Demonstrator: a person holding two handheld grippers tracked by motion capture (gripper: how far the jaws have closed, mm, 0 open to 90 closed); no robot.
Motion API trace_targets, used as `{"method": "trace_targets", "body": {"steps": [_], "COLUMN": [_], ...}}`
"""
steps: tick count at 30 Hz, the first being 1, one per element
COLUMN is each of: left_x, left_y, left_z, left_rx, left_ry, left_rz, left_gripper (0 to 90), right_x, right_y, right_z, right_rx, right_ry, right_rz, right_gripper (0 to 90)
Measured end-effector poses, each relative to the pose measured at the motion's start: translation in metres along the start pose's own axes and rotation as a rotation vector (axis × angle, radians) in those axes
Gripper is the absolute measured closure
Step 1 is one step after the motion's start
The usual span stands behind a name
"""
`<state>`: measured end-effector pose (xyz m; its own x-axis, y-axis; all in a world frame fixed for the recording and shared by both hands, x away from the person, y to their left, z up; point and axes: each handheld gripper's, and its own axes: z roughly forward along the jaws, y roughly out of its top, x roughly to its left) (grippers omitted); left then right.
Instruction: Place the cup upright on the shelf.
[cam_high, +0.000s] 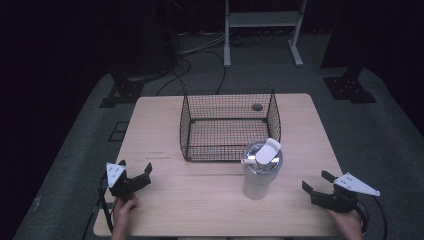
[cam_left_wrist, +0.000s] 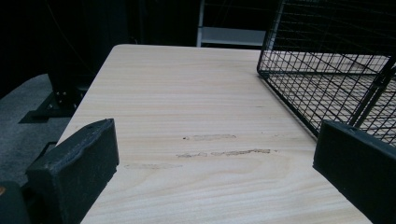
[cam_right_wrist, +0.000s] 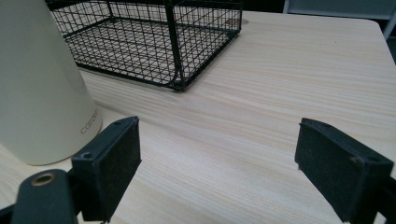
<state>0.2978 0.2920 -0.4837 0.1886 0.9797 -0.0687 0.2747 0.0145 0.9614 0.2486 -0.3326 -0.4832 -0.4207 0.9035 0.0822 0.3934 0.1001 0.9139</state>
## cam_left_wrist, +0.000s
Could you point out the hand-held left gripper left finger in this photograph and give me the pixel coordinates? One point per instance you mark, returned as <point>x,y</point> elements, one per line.
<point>74,174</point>

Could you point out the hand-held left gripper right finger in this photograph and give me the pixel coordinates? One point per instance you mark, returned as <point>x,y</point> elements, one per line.
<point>358,165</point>

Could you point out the black metal stand base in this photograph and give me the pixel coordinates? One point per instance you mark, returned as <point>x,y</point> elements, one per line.
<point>57,99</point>

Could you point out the white metal shelf frame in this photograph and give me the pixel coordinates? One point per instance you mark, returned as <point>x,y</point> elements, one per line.
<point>232,35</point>

